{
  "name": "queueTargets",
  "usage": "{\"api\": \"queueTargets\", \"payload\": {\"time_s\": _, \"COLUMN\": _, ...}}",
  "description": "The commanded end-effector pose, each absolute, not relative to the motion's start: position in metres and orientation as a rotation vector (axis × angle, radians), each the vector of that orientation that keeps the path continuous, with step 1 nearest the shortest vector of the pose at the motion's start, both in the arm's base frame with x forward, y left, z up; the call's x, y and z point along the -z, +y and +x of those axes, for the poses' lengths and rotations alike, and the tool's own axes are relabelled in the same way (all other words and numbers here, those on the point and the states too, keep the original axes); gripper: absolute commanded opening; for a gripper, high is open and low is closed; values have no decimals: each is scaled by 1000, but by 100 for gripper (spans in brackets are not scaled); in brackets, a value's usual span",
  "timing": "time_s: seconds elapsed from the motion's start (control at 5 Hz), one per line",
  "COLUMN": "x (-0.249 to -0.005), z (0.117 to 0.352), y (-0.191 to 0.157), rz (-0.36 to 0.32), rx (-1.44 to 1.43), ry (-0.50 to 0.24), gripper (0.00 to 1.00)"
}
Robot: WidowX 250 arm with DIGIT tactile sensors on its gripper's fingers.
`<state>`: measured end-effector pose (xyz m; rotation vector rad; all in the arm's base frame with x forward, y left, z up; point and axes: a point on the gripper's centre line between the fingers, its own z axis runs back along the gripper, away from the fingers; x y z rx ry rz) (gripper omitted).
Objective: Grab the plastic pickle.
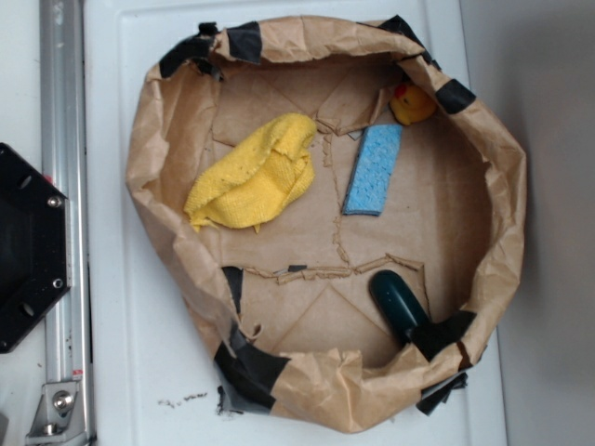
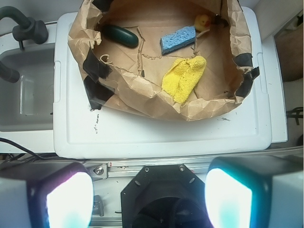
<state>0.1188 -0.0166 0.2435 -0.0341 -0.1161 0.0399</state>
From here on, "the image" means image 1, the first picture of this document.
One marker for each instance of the dark green plastic pickle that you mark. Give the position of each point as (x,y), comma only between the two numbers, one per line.
(397,304)

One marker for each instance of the yellow microfiber cloth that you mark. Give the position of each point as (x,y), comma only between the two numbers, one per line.
(258,179)

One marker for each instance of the blue sponge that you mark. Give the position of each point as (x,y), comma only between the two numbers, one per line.
(370,178)

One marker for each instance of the yellow rubber duck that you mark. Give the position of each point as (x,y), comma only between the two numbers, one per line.
(410,104)

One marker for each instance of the brown paper bag enclosure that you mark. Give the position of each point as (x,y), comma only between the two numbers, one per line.
(285,311)

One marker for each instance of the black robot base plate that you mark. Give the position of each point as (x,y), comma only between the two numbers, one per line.
(34,255)

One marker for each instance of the aluminium extrusion rail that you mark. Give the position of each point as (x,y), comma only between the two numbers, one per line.
(68,344)

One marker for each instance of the metal corner bracket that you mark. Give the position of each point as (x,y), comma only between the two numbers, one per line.
(59,416)

